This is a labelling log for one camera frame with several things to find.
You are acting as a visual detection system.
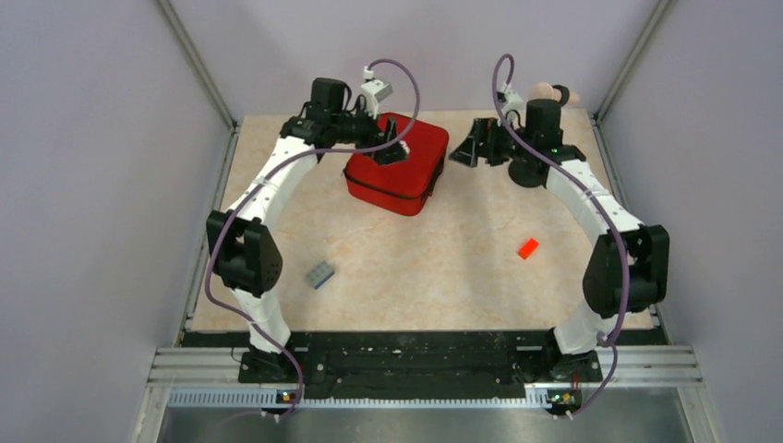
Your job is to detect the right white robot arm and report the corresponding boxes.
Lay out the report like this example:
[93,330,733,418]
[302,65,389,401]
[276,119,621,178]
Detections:
[449,99,670,380]

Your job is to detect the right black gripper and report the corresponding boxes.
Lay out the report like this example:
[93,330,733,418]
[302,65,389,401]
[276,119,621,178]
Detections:
[448,117,535,169]

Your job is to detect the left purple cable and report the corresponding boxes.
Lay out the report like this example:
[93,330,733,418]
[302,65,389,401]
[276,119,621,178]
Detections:
[203,58,422,420]

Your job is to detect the red black medicine kit bag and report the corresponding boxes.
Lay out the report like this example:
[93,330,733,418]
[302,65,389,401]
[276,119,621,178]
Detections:
[343,120,450,217]

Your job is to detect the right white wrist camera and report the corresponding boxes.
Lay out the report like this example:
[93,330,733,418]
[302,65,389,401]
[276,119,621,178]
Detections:
[496,82,525,124]

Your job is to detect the orange red block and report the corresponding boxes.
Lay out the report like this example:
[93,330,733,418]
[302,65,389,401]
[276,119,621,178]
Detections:
[517,238,539,260]

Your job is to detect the grey blue pill blister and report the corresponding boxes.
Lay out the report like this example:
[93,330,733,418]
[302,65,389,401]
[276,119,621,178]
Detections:
[306,261,335,290]

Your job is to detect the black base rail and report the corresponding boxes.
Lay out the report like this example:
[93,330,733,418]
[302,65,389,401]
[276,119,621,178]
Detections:
[238,329,604,401]

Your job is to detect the black microphone stand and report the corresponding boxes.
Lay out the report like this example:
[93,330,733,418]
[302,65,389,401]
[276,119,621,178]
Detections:
[508,83,586,188]

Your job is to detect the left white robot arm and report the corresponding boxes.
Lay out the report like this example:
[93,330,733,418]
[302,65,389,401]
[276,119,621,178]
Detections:
[207,77,410,382]

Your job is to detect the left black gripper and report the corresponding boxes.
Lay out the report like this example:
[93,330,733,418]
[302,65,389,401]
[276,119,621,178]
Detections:
[330,96,406,164]

